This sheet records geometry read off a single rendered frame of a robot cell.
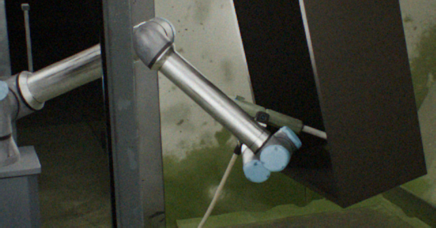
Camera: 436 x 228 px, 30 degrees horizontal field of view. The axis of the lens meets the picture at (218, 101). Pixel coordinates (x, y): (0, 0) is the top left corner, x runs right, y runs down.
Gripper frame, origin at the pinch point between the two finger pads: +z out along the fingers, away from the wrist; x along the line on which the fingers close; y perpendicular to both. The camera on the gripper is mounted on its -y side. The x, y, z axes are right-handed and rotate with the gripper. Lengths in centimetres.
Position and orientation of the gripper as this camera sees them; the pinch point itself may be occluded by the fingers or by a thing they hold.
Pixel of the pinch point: (252, 117)
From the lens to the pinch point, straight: 314.3
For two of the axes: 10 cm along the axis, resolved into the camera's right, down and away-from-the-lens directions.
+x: 9.3, 3.1, 1.9
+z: -0.3, -4.6, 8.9
